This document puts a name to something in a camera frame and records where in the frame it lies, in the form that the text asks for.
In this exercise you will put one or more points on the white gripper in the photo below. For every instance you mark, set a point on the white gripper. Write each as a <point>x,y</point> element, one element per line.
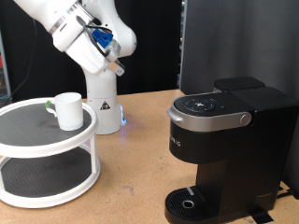
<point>87,57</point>

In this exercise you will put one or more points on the white mug with green tag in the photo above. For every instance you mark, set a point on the white mug with green tag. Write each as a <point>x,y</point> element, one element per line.
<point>70,112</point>

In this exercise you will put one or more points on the black Keurig coffee machine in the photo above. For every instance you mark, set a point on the black Keurig coffee machine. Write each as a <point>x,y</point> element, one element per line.
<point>243,149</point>

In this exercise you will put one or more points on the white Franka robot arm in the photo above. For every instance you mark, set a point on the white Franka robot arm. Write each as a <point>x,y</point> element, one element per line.
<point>99,93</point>

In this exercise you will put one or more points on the black backdrop curtain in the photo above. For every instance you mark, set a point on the black backdrop curtain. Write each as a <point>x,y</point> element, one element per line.
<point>155,62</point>

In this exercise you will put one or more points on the white two-tier turntable shelf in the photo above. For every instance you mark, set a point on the white two-tier turntable shelf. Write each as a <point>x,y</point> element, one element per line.
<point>28,127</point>

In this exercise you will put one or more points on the gray partition panel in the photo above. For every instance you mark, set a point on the gray partition panel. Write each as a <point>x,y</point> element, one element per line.
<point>249,37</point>

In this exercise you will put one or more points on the black tape strip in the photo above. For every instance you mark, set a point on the black tape strip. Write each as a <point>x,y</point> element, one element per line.
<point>263,216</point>

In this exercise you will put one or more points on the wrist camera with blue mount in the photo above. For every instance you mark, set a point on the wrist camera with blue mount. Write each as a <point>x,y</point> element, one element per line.
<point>102,37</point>

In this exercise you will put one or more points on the metal frame post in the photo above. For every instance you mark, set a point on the metal frame post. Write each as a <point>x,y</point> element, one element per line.
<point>182,46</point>

